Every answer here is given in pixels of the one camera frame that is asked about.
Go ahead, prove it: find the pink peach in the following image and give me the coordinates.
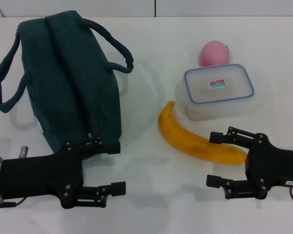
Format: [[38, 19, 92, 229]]
[[198, 40, 231, 68]]

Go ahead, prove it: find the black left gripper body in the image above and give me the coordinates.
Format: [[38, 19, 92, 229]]
[[0, 145, 86, 209]]

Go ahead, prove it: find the yellow banana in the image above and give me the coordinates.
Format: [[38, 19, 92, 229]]
[[157, 100, 249, 166]]

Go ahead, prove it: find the left gripper grey cable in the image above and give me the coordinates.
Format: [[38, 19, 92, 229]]
[[0, 197, 28, 209]]

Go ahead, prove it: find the clear container with blue-rimmed lid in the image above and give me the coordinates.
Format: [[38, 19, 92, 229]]
[[175, 63, 255, 121]]

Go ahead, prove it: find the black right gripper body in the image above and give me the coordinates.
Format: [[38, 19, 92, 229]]
[[245, 133, 293, 200]]

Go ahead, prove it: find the dark teal insulated lunch bag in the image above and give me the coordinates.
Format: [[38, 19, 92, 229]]
[[0, 10, 134, 161]]

